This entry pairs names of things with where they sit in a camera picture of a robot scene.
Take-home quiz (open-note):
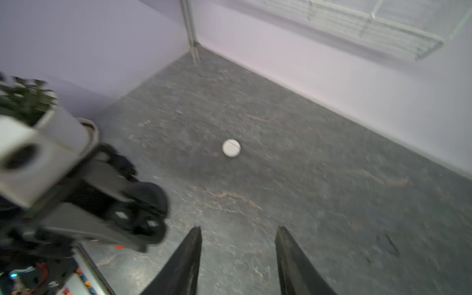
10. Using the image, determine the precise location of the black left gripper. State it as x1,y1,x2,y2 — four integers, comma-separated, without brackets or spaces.
0,143,141,259

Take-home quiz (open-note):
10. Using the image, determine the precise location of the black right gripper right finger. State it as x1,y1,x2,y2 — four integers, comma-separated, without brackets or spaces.
275,226,336,295

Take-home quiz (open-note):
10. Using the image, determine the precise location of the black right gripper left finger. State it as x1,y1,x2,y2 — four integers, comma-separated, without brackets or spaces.
141,227,202,295

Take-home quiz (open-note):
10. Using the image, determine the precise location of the white earbud charging case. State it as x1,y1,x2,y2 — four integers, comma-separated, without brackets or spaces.
222,139,242,158

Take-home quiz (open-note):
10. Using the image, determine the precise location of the potted green plant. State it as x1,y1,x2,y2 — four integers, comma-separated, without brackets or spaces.
1,74,98,155

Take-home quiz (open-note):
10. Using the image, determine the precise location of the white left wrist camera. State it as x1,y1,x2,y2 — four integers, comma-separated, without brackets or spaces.
1,116,79,208

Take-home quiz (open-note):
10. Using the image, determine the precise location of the white wire wall shelf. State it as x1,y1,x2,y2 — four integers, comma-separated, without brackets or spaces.
247,0,472,61

